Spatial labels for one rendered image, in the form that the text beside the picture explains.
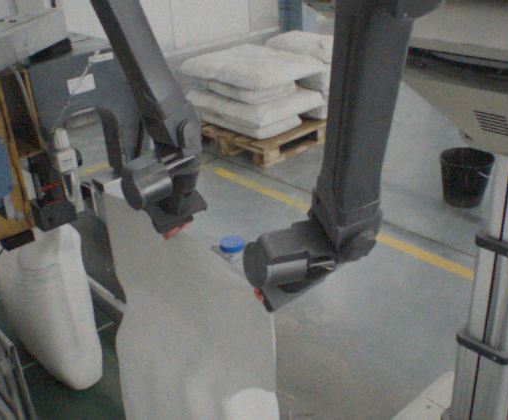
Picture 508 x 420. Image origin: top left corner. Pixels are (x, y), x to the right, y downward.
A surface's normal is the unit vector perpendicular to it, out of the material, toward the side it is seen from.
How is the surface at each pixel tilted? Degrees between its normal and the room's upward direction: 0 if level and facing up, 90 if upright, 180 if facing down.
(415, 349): 0
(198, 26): 90
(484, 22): 40
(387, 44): 119
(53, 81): 90
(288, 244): 28
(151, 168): 88
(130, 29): 89
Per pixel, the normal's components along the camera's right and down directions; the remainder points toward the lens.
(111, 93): 0.67, 0.31
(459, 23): -0.52, -0.46
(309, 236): 0.33, -0.65
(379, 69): 0.35, 0.77
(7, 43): 0.99, 0.03
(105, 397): -0.06, -0.89
